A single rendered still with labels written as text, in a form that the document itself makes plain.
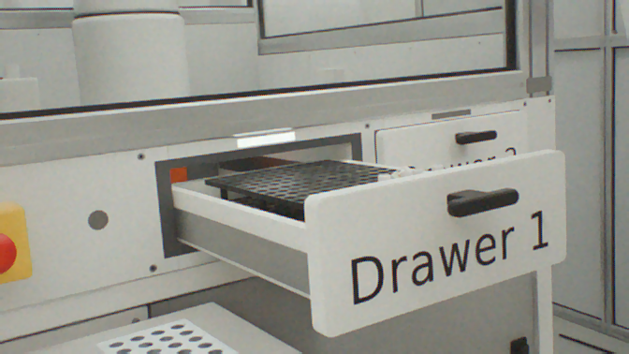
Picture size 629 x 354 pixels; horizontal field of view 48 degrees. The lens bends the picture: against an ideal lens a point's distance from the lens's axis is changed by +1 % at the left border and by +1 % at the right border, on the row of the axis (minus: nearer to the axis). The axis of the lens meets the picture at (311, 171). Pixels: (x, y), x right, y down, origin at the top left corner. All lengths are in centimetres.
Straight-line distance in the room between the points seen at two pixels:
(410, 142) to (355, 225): 45
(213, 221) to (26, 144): 20
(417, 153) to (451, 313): 28
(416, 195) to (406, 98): 43
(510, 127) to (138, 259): 60
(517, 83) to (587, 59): 148
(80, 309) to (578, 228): 217
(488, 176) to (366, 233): 14
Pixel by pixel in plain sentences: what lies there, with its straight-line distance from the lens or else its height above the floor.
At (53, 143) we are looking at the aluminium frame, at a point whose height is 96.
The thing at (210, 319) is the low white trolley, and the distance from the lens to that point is 78.
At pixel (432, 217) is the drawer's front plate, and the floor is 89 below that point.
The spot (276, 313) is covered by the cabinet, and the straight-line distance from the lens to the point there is 93.
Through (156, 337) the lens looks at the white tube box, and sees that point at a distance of 65.
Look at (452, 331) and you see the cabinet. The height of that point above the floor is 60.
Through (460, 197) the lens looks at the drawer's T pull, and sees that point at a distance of 59.
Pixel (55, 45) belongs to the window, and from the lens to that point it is 79.
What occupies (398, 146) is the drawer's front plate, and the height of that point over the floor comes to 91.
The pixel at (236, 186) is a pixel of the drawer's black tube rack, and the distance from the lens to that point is 76.
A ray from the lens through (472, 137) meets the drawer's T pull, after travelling 101.
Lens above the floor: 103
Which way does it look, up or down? 9 degrees down
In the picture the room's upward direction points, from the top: 4 degrees counter-clockwise
